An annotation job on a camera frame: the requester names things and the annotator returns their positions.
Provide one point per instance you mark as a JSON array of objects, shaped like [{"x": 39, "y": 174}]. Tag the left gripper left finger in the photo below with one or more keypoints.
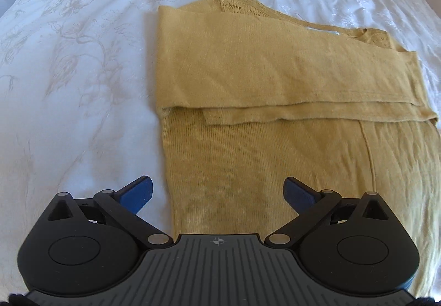
[{"x": 121, "y": 208}]

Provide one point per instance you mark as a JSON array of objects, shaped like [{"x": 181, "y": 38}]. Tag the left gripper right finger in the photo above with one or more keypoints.
[{"x": 312, "y": 208}]

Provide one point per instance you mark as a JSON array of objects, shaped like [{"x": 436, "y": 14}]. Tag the yellow knit sweater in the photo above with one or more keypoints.
[{"x": 248, "y": 96}]

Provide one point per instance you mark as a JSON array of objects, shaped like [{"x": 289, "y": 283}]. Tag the white floral bedspread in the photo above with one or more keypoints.
[{"x": 77, "y": 97}]

